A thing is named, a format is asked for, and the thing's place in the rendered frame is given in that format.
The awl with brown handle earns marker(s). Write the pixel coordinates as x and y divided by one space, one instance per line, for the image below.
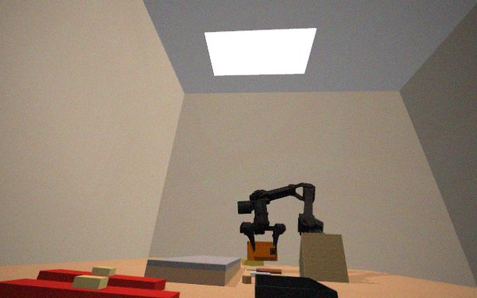
268 270

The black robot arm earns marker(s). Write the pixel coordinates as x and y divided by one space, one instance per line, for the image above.
307 223

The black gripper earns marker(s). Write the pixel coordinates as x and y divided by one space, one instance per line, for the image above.
262 224

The grey panel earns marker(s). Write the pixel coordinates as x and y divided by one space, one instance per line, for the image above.
199 270

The red flat slab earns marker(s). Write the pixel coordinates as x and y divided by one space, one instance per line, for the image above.
61 275
84 286

